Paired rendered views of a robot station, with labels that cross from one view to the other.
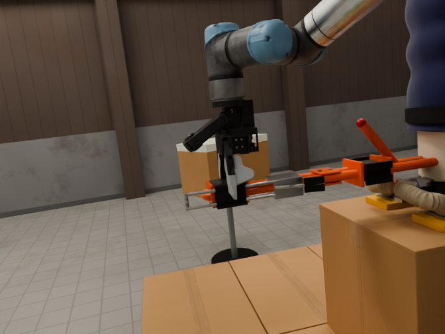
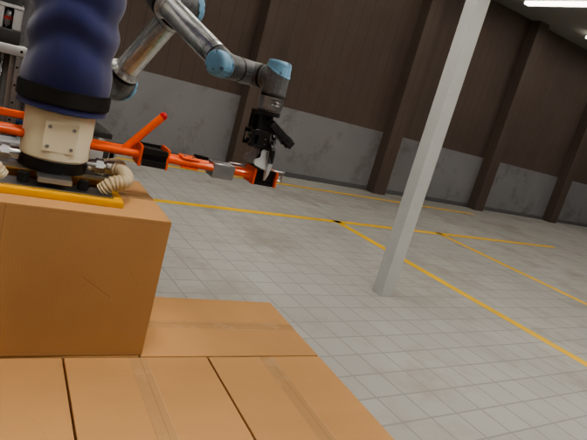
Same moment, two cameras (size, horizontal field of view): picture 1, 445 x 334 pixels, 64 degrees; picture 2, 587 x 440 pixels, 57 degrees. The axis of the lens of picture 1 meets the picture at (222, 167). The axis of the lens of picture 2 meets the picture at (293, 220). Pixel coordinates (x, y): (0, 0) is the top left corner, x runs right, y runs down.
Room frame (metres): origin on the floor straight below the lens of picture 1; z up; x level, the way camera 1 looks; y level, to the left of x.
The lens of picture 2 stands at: (2.43, -0.47, 1.35)
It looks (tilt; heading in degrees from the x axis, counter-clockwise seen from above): 13 degrees down; 160
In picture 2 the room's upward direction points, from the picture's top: 16 degrees clockwise
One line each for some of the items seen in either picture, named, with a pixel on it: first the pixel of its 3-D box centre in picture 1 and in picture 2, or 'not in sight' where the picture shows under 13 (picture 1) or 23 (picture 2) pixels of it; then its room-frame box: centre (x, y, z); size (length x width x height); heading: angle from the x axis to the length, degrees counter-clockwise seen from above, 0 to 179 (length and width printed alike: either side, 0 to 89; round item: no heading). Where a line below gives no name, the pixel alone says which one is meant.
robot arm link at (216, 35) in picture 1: (224, 52); (276, 79); (0.78, -0.03, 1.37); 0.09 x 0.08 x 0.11; 40
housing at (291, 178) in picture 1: (283, 185); (220, 169); (0.81, -0.14, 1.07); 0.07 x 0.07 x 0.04; 10
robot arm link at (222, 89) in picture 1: (226, 91); (271, 105); (0.79, -0.03, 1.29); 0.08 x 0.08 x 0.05
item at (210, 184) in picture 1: (226, 191); (260, 175); (0.79, 0.00, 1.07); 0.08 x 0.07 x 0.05; 100
